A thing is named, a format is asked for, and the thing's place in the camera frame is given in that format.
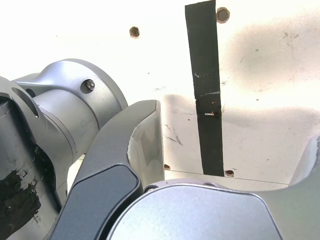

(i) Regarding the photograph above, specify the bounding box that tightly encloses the black tape strip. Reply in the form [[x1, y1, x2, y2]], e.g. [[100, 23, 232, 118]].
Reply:
[[184, 0, 225, 177]]

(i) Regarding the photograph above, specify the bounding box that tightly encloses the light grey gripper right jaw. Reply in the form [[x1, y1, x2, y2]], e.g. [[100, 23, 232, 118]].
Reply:
[[106, 134, 320, 240]]

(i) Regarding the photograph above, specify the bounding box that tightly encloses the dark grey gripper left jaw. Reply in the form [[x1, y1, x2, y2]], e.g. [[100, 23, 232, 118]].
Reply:
[[49, 99, 166, 240]]

